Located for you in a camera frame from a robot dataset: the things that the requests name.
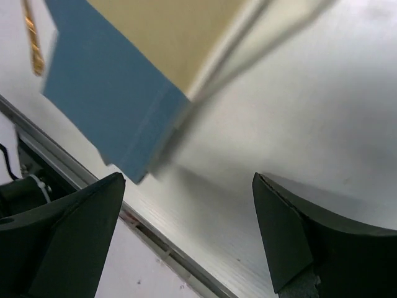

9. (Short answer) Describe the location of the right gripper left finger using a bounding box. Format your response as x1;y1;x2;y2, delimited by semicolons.
1;173;125;297

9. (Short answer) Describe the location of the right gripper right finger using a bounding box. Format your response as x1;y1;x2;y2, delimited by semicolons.
252;173;396;297

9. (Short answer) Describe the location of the blue beige white cloth napkin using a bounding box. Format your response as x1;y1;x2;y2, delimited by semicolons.
43;1;328;183

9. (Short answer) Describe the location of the gold fork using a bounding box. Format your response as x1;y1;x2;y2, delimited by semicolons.
21;0;45;76

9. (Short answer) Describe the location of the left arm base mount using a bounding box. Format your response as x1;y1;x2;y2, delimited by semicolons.
1;137;76;219

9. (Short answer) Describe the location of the aluminium table front rail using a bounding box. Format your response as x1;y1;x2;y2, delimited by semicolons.
0;94;239;298

